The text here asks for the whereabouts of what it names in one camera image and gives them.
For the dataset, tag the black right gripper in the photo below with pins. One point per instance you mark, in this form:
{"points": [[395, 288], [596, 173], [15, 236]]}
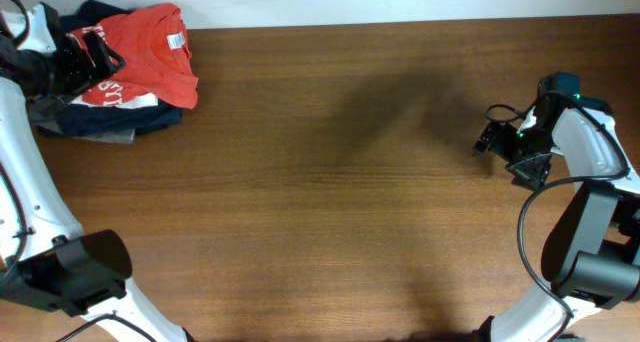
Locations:
{"points": [[533, 175]]}

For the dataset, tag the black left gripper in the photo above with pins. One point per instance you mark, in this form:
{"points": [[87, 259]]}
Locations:
{"points": [[102, 58]]}

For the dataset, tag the red orange printed t-shirt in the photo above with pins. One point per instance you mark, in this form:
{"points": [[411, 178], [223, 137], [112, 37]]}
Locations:
{"points": [[154, 45]]}

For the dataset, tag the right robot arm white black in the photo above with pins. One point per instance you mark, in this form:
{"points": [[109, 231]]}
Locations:
{"points": [[590, 260]]}

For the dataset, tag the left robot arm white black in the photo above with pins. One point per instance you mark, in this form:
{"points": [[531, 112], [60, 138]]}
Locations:
{"points": [[51, 263]]}

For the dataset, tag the navy folded garment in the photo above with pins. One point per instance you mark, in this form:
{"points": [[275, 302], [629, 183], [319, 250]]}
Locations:
{"points": [[77, 121]]}

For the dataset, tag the white folded t-shirt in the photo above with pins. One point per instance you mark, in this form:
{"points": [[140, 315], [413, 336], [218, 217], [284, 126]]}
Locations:
{"points": [[141, 101]]}

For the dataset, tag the grey folded garment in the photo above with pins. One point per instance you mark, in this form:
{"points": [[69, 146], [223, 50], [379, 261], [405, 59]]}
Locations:
{"points": [[42, 114]]}

